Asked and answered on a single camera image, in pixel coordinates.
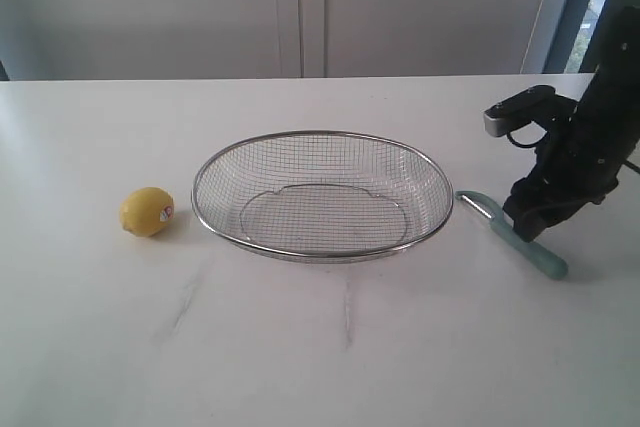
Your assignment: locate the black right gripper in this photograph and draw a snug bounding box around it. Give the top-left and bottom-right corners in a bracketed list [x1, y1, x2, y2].
[503, 97, 625, 241]

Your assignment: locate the teal handled vegetable peeler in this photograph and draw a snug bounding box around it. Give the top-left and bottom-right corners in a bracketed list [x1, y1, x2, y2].
[454, 191, 568, 280]

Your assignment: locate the yellow lemon with sticker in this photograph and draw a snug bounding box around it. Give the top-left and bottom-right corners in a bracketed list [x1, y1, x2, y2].
[119, 187, 174, 238]

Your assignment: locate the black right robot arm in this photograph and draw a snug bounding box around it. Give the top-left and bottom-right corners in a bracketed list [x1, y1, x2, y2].
[484, 7, 639, 242]

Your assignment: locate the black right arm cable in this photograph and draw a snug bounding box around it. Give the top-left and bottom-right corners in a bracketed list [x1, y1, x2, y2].
[504, 121, 551, 149]

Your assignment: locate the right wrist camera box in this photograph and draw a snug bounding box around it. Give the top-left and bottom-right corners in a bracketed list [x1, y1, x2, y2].
[483, 85, 556, 138]

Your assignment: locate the oval wire mesh basket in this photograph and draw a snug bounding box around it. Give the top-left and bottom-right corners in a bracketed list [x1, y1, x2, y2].
[191, 130, 454, 263]

